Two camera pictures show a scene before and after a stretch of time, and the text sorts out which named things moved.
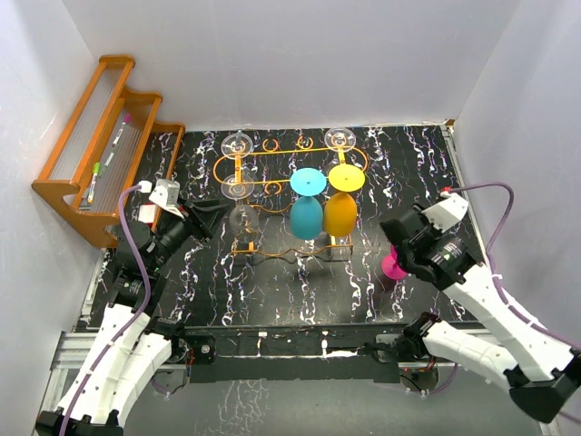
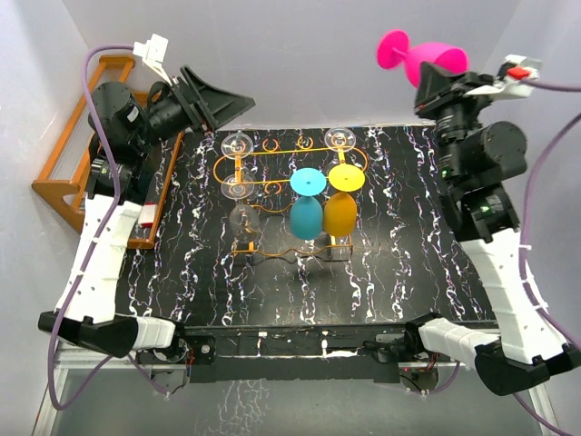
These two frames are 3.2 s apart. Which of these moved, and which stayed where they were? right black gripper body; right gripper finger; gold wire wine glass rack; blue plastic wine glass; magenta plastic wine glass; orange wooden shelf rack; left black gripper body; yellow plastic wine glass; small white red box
Moved: right gripper finger; left black gripper body; magenta plastic wine glass; right black gripper body
Stayed: small white red box; yellow plastic wine glass; blue plastic wine glass; orange wooden shelf rack; gold wire wine glass rack
